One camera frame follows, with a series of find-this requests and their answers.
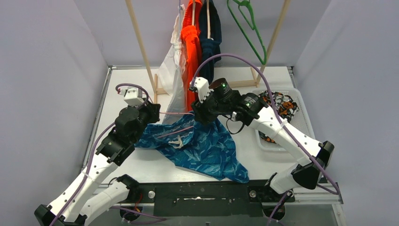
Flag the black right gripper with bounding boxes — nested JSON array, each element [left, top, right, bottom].
[[192, 89, 229, 125]]

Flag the pink hanger of blue shorts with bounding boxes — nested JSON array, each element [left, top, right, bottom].
[[157, 112, 194, 138]]

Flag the blue patterned shorts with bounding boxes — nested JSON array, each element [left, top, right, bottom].
[[135, 115, 249, 183]]

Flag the camouflage orange grey shorts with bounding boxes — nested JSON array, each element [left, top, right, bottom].
[[259, 90, 299, 144]]

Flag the green hanger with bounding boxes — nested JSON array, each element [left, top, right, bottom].
[[226, 0, 267, 65]]

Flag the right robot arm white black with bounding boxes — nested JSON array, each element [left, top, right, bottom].
[[190, 77, 335, 201]]

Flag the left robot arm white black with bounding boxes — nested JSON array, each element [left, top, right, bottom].
[[34, 102, 161, 226]]

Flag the white shorts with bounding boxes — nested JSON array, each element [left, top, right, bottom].
[[158, 4, 187, 124]]

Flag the navy blue shorts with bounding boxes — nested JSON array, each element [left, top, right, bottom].
[[198, 0, 223, 85]]

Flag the wooden hanger of navy shorts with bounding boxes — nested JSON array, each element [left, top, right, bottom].
[[206, 0, 211, 39]]

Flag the lilac hanger of white shorts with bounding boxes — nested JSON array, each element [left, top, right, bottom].
[[178, 0, 182, 18]]

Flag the wooden hanger of orange shorts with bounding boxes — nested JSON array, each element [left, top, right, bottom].
[[192, 0, 196, 26]]

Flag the wooden clothes rack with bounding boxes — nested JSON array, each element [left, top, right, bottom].
[[125, 0, 291, 102]]

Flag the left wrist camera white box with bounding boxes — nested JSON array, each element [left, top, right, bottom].
[[119, 87, 144, 106]]

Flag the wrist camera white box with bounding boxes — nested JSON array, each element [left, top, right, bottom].
[[119, 87, 144, 106], [189, 77, 211, 103]]

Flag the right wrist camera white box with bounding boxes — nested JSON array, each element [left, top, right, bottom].
[[189, 77, 211, 103]]

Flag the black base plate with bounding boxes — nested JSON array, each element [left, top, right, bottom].
[[76, 176, 308, 218]]

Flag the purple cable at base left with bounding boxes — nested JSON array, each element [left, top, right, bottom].
[[111, 205, 168, 225]]

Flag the purple cable at base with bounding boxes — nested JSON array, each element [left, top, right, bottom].
[[111, 205, 168, 225], [265, 191, 292, 226]]

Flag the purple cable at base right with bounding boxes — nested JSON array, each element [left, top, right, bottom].
[[265, 191, 292, 226]]

